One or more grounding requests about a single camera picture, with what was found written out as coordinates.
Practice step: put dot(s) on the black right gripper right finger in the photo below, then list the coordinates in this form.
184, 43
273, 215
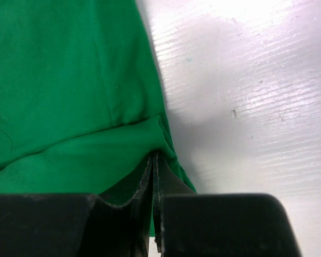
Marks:
239, 224

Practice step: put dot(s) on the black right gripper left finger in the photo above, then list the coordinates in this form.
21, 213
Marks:
113, 223

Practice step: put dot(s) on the green t shirt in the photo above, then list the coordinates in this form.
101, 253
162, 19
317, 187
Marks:
81, 103

